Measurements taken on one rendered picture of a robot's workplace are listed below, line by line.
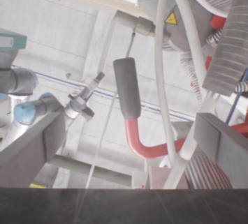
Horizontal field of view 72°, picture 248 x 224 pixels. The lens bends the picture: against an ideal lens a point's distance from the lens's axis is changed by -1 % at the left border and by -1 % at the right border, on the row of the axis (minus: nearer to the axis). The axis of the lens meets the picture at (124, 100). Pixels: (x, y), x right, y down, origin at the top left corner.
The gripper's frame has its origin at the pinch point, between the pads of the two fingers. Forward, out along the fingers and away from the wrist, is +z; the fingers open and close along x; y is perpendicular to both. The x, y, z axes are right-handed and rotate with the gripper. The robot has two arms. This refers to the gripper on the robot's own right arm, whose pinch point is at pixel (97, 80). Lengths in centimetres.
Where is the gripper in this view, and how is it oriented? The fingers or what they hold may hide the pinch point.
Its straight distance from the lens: 75.0
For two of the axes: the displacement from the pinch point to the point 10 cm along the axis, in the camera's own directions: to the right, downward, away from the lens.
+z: 6.5, -6.9, -3.3
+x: 0.8, -3.8, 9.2
